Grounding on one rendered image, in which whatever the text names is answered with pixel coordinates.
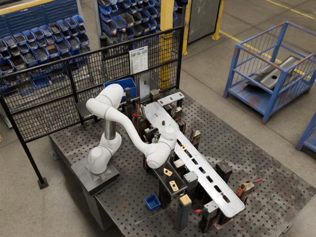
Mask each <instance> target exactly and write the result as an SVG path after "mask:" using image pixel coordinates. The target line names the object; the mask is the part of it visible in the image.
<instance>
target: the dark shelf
mask: <svg viewBox="0 0 316 237"><path fill-rule="evenodd" d="M135 85H136V97H133V98H131V101H133V100H135V99H138V98H140V83H139V82H137V83H135ZM154 89H156V90H157V91H160V90H161V87H160V86H159V85H158V84H157V83H156V82H155V81H154V79H153V78H150V91H151V90H154ZM88 100H89V99H87V100H84V101H81V102H79V103H76V104H75V107H76V108H77V110H78V112H79V114H80V115H81V117H82V118H83V119H84V118H87V117H89V116H92V115H94V114H93V113H91V112H90V111H89V110H88V109H87V107H86V103H87V101H88ZM125 103H126V99H125V100H121V101H120V104H119V105H122V104H125Z"/></svg>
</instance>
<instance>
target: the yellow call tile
mask: <svg viewBox="0 0 316 237"><path fill-rule="evenodd" d="M180 200H181V201H182V203H183V204H184V205H186V204H188V203H189V202H191V200H190V198H189V197H188V196H187V194H186V195H185V196H183V197H181V198H180Z"/></svg>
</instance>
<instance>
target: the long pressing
mask: <svg viewBox="0 0 316 237"><path fill-rule="evenodd" d="M144 109H145V114H146V117H147V120H148V122H149V123H150V124H151V125H152V126H153V127H154V128H156V127H157V128H158V131H159V133H161V134H162V131H163V130H164V128H165V127H172V128H174V129H175V130H176V133H177V139H178V140H179V141H180V142H181V144H182V145H183V146H184V145H187V146H188V148H187V149H186V150H187V151H188V152H189V153H190V154H191V156H192V158H189V156H188V155H187V154H186V153H185V152H184V150H182V151H180V150H179V148H180V146H179V144H178V143H177V142H176V145H175V150H174V151H175V153H176V155H177V157H178V158H179V159H181V158H182V160H183V161H184V162H185V164H186V165H185V166H187V167H188V168H189V172H191V171H194V172H195V173H196V174H197V175H198V177H199V179H198V183H199V184H200V186H201V187H202V188H203V189H204V191H205V192H206V193H207V194H208V196H209V197H210V198H211V199H212V201H214V202H215V203H216V205H217V206H218V208H219V209H220V211H221V212H222V213H223V214H224V216H226V217H228V218H231V217H233V216H234V215H236V214H238V213H239V212H241V211H242V210H244V208H245V205H244V203H243V202H242V201H241V200H240V199H239V198H238V196H237V195H236V194H235V193H234V192H233V191H232V189H231V188H230V187H229V186H228V185H227V184H226V183H225V181H224V180H223V179H222V178H221V177H220V176H219V175H218V174H217V173H216V171H215V170H214V169H213V168H212V167H211V166H210V165H209V163H208V162H207V161H206V160H205V159H204V158H203V156H202V155H201V154H200V153H199V152H198V151H197V149H196V148H195V147H194V146H193V145H192V144H191V143H190V141H189V140H188V139H187V138H186V137H185V136H184V135H183V133H182V132H181V131H180V129H179V126H178V124H177V123H176V122H175V121H174V120H173V119H172V117H171V116H170V115H169V114H168V113H167V112H166V111H165V109H164V108H163V107H162V106H161V105H160V104H159V103H158V102H152V103H150V104H147V105H146V107H144ZM155 114H156V115H155ZM163 120H164V121H165V122H166V124H165V125H162V121H163ZM193 158H194V159H195V160H196V161H197V162H198V165H195V164H194V163H193V161H192V159H193ZM199 167H202V168H203V170H204V171H205V174H203V173H202V172H201V171H200V170H199ZM207 176H209V177H210V178H211V179H212V180H213V183H210V182H209V181H208V179H207V178H206V177H207ZM201 177H202V178H201ZM215 185H217V186H218V188H219V189H220V190H221V191H222V192H223V193H224V195H225V196H226V197H227V198H228V200H229V201H230V203H227V202H226V201H225V200H224V199H223V197H222V196H224V195H221V193H219V192H218V191H217V190H216V189H215V188H214V186H215Z"/></svg>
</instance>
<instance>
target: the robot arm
mask: <svg viewBox="0 0 316 237"><path fill-rule="evenodd" d="M123 93H124V91H123V88H122V87H121V86H120V85H119V84H111V85H109V86H107V87H106V88H105V89H104V90H103V91H102V92H101V93H100V94H99V95H98V96H97V97H96V98H95V99H94V98H91V99H89V100H88V101H87V103H86V107H87V109H88V110H89V111H90V112H91V113H93V114H94V115H96V116H98V117H100V118H103V119H104V133H103V134H102V137H101V140H100V144H99V145H98V146H97V147H94V148H92V149H91V150H90V152H89V154H88V165H86V169H87V170H88V172H89V174H90V175H91V177H92V181H94V182H95V181H96V180H97V179H100V178H101V179H102V180H103V181H105V180H106V179H105V176H106V175H109V174H111V170H110V169H109V168H108V167H107V164H108V162H109V160H110V158H111V157H112V155H113V154H114V153H115V152H116V151H117V149H118V148H119V147H120V145H121V141H122V139H121V136H120V134H119V133H117V132H116V124H117V122H118V123H120V124H122V125H123V126H124V128H125V129H126V131H127V133H128V134H129V136H130V138H131V140H132V142H133V143H134V145H135V146H136V148H137V149H138V150H140V151H141V152H143V153H144V154H145V157H146V158H147V164H148V166H149V167H151V168H159V170H158V171H159V172H160V175H162V176H164V168H165V165H166V163H167V162H168V160H169V158H170V162H171V163H174V157H175V155H176V153H175V151H174V150H175V145H176V142H177V133H176V130H175V129H174V128H172V127H165V128H164V130H163V131H162V134H161V136H160V139H159V141H158V143H152V144H145V143H144V142H143V141H142V140H141V139H140V137H139V135H138V133H137V131H136V129H135V127H134V125H133V123H132V122H131V120H130V119H129V118H128V117H127V116H125V115H124V114H122V113H121V112H119V111H118V110H117V108H118V107H119V104H120V101H121V99H122V96H123Z"/></svg>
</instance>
